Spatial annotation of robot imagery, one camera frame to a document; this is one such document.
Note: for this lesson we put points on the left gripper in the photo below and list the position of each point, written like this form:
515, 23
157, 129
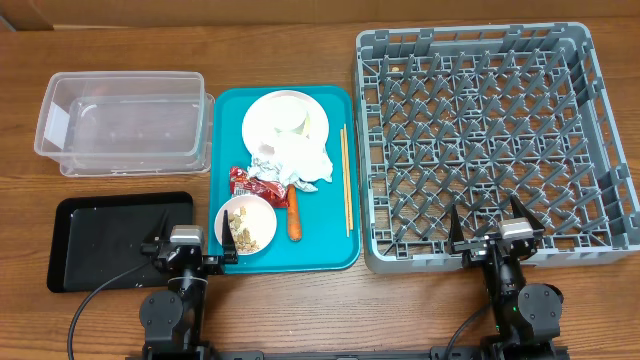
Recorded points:
215, 264

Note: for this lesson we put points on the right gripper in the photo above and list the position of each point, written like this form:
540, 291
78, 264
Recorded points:
474, 251

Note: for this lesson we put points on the food scraps pile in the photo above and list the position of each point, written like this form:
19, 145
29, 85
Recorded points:
239, 225

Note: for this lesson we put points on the red snack wrapper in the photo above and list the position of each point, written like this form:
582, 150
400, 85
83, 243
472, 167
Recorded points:
242, 184

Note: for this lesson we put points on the orange carrot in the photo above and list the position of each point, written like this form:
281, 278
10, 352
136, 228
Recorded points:
293, 217

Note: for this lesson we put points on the white napkin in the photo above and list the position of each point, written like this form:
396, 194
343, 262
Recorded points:
295, 160

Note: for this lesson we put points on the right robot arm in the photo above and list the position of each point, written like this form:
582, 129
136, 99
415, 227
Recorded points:
527, 315

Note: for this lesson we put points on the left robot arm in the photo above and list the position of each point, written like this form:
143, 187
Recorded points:
173, 318

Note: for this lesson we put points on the black plastic tray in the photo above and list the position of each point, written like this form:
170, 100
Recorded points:
97, 238

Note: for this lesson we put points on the grey dish rack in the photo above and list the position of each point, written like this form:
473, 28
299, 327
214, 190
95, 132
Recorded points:
468, 117

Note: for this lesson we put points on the large white plate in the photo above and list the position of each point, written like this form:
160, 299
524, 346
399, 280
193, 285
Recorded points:
258, 134

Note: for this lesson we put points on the teal plastic tray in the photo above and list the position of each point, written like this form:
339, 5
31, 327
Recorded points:
325, 243

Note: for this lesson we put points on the clear plastic bin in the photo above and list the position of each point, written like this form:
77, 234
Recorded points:
126, 123

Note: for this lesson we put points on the white cup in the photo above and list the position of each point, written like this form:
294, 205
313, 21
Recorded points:
288, 114

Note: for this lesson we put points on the wooden chopstick right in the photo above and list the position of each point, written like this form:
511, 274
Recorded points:
346, 163

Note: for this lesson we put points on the wooden chopstick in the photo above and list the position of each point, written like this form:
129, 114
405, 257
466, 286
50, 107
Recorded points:
346, 163
344, 185

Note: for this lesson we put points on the wooden chopstick left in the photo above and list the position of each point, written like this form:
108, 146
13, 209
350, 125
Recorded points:
344, 185

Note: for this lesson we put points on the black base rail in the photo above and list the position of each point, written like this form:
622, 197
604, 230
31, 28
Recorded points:
435, 353

